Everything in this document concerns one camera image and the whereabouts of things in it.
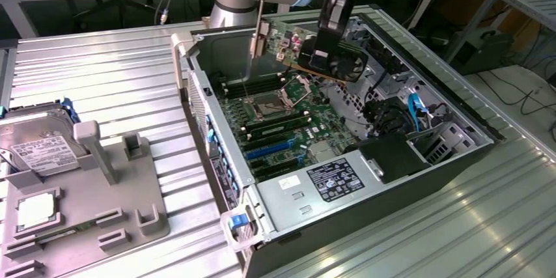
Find grey power supply with label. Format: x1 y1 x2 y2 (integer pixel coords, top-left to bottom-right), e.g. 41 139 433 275
254 150 388 243

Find perforated metal drive cage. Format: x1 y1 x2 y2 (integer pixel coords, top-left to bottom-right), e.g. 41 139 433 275
405 121 496 165

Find silver hard disk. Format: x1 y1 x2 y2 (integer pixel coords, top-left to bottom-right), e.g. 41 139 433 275
0 104 90 176

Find CPU socket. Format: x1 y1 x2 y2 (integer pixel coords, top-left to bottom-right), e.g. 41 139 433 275
245 90 296 119

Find metal socket cover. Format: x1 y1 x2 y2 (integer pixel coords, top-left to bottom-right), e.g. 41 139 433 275
277 74 316 106

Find black cable bundle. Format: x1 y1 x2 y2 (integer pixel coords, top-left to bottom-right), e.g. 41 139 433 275
364 98 409 135

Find black floor cable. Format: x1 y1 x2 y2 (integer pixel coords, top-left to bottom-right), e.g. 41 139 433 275
477 71 556 115

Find open black PC case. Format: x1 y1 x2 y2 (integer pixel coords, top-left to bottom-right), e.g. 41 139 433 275
170 3 508 278

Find blue disk carrier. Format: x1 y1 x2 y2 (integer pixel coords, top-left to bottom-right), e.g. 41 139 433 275
0 96 84 122

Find silver CPU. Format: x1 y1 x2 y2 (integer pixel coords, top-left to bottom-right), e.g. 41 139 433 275
16 193 60 227

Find black RAM slot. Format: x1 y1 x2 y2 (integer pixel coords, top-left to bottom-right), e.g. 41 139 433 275
222 81 288 100
220 75 282 92
240 111 312 126
240 115 310 132

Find grey parts rack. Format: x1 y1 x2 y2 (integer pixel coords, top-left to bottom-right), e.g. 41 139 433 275
0 120 170 278

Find disk wire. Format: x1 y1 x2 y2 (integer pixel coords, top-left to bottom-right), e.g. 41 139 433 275
0 148 22 174

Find green graphics card with fan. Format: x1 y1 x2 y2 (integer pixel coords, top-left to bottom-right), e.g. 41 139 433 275
249 0 370 84

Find green RAM stick with clips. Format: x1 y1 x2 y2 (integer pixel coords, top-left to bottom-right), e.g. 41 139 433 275
245 120 305 141

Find blue expansion slot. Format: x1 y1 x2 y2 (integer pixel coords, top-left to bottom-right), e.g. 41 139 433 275
244 141 293 161

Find thin metal locking lever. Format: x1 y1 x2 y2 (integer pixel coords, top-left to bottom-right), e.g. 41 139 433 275
240 72 252 100

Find blue wire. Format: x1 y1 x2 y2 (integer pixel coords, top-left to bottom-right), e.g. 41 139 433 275
406 92 425 134

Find metal slat rack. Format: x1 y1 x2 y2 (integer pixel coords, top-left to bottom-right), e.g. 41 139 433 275
450 0 556 64

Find black box device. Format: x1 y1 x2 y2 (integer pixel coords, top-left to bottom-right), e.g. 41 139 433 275
450 29 513 76

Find black plastic air shroud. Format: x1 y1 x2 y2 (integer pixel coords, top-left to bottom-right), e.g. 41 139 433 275
342 133 430 184

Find green motherboard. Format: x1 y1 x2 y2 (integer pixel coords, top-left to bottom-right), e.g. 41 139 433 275
216 72 361 183

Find long black expansion slot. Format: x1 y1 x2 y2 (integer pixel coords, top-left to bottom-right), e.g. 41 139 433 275
256 165 309 182
242 136 296 154
250 159 305 174

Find silver chipset heatsink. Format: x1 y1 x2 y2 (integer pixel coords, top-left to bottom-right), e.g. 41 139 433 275
308 143 337 161

